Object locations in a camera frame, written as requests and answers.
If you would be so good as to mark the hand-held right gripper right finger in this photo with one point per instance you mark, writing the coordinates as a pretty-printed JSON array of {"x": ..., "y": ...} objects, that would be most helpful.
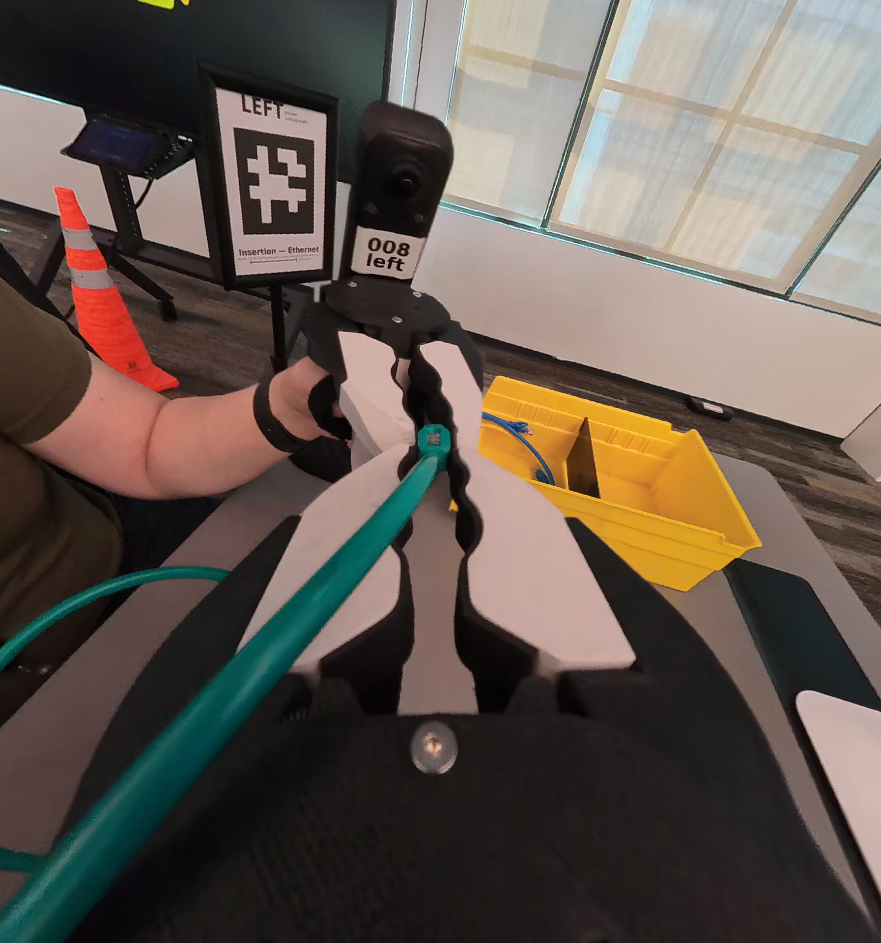
[{"x": 543, "y": 582}]

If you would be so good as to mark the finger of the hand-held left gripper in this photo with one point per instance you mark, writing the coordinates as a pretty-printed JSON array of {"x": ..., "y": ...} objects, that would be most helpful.
[
  {"x": 459, "y": 390},
  {"x": 370, "y": 398}
]

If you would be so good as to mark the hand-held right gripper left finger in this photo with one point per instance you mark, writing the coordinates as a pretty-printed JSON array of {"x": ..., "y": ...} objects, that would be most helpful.
[{"x": 337, "y": 530}]

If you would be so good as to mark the yellow plastic bin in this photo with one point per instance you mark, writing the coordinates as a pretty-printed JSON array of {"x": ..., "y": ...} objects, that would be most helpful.
[{"x": 654, "y": 508}]

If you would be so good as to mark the person's left forearm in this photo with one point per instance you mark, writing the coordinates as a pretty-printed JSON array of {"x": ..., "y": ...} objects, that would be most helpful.
[{"x": 153, "y": 442}]

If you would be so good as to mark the person's left hand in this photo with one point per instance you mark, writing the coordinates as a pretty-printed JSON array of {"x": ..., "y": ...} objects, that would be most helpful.
[{"x": 293, "y": 394}]

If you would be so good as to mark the black wrist band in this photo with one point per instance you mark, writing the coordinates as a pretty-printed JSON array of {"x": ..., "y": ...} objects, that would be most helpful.
[{"x": 278, "y": 435}]

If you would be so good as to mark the dark bin divider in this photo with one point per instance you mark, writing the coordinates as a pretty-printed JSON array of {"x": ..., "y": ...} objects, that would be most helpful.
[{"x": 584, "y": 464}]

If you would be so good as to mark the black framed tag sign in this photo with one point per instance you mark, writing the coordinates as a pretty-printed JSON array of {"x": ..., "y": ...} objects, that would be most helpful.
[{"x": 274, "y": 177}]

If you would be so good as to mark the small black floor box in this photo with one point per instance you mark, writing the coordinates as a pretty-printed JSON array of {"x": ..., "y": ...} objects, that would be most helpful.
[{"x": 709, "y": 409}]

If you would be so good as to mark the black wrist rest pad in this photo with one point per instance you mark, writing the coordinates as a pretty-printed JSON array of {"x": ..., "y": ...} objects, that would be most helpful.
[{"x": 801, "y": 633}]

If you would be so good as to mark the orange traffic cone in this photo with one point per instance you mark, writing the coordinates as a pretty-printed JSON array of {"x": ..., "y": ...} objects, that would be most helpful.
[{"x": 105, "y": 309}]

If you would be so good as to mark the black tablet on stand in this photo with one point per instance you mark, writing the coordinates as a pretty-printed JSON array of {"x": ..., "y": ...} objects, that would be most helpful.
[{"x": 127, "y": 144}]

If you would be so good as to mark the person's olive clothing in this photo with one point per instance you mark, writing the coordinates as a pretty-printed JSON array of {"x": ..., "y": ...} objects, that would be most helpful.
[{"x": 27, "y": 516}]

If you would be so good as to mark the large grid window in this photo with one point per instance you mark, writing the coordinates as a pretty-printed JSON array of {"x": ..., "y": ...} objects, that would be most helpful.
[{"x": 669, "y": 147}]

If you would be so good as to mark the large dark wall screen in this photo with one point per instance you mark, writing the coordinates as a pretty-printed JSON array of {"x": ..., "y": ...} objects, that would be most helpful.
[{"x": 116, "y": 51}]

